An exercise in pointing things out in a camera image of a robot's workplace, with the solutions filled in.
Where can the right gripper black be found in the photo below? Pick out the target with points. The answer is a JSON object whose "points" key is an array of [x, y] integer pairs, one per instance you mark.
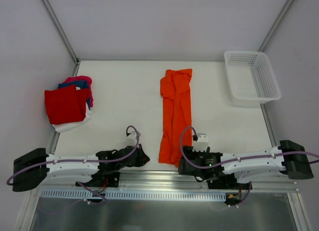
{"points": [[186, 158]]}

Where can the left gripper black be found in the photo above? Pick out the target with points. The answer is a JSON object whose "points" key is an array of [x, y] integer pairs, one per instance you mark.
{"points": [[139, 155]]}

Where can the orange t shirt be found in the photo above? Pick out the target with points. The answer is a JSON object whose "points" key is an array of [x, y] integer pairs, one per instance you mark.
{"points": [[176, 103]]}

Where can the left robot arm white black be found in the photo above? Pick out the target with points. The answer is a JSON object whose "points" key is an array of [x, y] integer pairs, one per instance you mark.
{"points": [[101, 170]]}

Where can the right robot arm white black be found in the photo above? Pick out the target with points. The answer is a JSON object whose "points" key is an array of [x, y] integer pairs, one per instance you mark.
{"points": [[230, 171]]}

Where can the white folded t shirt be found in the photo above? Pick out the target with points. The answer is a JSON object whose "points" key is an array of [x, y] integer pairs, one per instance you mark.
{"points": [[60, 128]]}

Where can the white plastic basket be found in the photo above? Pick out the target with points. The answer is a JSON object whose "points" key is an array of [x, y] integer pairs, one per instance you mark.
{"points": [[251, 78]]}

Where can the red folded t shirt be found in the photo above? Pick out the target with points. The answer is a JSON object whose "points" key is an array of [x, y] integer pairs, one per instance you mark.
{"points": [[66, 105]]}

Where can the blue folded t shirt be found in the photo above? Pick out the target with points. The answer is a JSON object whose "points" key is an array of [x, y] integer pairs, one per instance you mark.
{"points": [[81, 84]]}

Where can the pink folded t shirt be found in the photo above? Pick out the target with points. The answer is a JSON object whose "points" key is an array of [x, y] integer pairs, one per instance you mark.
{"points": [[89, 80]]}

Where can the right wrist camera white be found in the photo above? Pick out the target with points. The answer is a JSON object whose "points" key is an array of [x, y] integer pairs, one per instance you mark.
{"points": [[200, 142]]}

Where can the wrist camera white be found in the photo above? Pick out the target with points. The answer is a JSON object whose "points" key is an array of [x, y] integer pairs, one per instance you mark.
{"points": [[200, 142], [133, 139]]}

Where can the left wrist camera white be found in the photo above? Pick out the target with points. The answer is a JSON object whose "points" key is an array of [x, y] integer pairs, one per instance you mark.
{"points": [[133, 139]]}

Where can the aluminium mounting rail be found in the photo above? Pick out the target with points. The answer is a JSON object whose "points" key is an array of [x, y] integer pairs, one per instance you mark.
{"points": [[172, 181]]}

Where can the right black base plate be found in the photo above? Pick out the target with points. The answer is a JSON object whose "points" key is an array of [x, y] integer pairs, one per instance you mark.
{"points": [[227, 183]]}

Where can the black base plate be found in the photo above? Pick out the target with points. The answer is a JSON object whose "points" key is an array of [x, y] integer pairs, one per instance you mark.
{"points": [[99, 179], [227, 183]]}

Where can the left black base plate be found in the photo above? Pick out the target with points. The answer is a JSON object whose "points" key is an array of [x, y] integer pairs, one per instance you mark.
{"points": [[99, 179]]}

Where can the white slotted cable duct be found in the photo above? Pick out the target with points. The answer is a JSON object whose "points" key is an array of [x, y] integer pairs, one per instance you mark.
{"points": [[135, 195]]}

